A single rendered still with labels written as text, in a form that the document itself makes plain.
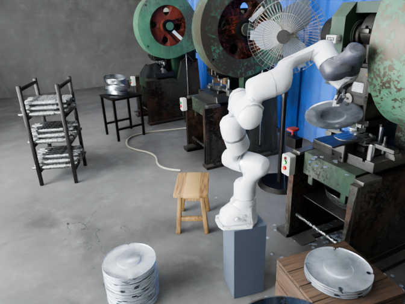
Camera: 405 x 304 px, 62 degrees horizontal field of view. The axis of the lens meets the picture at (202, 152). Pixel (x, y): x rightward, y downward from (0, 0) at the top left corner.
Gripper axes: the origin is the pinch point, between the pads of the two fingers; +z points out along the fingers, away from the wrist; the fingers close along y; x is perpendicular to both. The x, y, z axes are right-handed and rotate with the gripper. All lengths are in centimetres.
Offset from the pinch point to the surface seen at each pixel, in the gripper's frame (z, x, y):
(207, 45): 67, 89, 91
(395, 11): -45.7, -12.0, 11.4
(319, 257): 21, 4, -73
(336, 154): 38.8, -7.1, -12.0
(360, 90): 15.3, -14.9, 16.8
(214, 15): 53, 83, 110
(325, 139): 30.4, 0.4, -6.8
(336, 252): 24, -4, -70
